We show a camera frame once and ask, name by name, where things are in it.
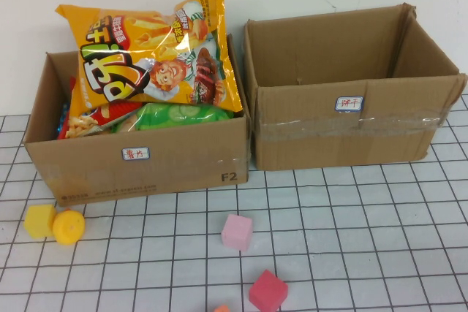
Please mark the red puffed snack bag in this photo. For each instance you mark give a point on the red puffed snack bag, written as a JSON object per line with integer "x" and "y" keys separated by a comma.
{"x": 95, "y": 118}

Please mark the blue snack pack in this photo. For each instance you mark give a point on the blue snack pack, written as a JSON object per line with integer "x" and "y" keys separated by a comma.
{"x": 65, "y": 114}

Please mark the green cucumber chips bag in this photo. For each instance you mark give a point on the green cucumber chips bag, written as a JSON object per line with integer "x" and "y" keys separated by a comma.
{"x": 175, "y": 116}

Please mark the cardboard box with F2 print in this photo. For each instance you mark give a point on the cardboard box with F2 print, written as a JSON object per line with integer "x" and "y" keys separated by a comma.
{"x": 175, "y": 158}

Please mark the taped cardboard box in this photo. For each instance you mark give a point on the taped cardboard box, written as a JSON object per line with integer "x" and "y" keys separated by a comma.
{"x": 311, "y": 136}

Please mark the light pink foam cube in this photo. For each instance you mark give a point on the light pink foam cube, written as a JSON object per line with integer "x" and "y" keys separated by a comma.
{"x": 237, "y": 233}

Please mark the large yellow chips bag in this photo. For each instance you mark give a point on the large yellow chips bag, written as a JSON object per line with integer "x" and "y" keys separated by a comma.
{"x": 146, "y": 52}

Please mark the red foam cube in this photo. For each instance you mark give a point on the red foam cube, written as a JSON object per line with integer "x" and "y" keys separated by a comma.
{"x": 267, "y": 290}

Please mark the orange foam cube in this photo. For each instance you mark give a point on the orange foam cube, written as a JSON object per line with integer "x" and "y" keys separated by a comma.
{"x": 221, "y": 308}

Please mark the yellow rubber duck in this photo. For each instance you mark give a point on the yellow rubber duck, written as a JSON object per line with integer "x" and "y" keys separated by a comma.
{"x": 69, "y": 228}

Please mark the yellow foam block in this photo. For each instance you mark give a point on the yellow foam block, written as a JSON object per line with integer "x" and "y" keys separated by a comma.
{"x": 38, "y": 220}

